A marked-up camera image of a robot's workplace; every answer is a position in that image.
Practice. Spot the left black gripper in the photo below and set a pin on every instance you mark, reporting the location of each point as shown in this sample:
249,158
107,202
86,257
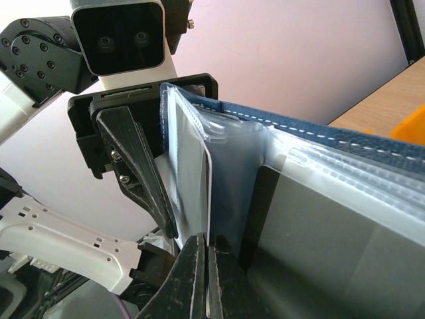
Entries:
124,136

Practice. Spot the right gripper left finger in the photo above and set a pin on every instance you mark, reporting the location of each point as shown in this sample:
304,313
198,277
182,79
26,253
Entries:
183,294

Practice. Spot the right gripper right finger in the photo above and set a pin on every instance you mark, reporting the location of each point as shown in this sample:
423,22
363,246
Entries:
230,293

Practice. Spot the blue leather card holder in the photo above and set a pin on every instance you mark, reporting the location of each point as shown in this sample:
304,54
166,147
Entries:
215,148

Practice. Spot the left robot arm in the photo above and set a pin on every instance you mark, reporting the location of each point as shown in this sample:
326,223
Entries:
41,59

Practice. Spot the separate yellow bin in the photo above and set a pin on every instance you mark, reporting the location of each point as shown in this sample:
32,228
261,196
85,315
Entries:
411,129

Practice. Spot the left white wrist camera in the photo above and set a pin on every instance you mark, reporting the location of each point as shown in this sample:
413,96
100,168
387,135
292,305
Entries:
124,42

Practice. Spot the left black frame post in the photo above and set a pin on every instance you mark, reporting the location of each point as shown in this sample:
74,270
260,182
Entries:
409,29

